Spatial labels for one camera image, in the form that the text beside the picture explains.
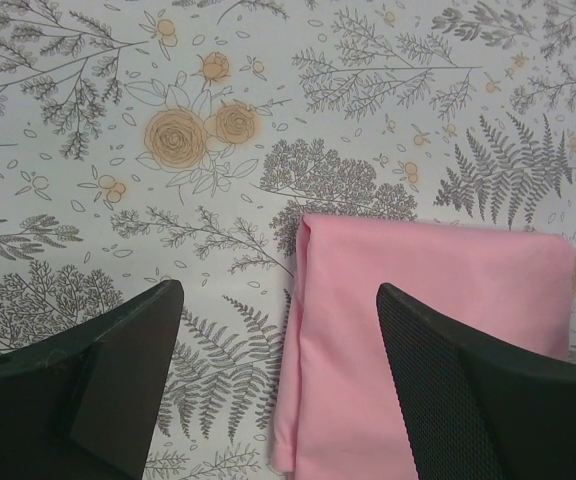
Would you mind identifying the floral patterned table cloth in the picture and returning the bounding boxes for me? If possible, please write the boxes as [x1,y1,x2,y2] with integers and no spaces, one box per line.
[0,1,576,479]

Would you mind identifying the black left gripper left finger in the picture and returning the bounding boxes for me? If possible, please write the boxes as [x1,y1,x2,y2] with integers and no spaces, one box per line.
[0,280,184,479]

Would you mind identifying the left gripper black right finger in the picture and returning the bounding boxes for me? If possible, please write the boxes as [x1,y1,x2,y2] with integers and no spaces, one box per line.
[376,284,576,479]

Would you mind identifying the pink t shirt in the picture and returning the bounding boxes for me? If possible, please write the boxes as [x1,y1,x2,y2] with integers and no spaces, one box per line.
[272,214,576,480]

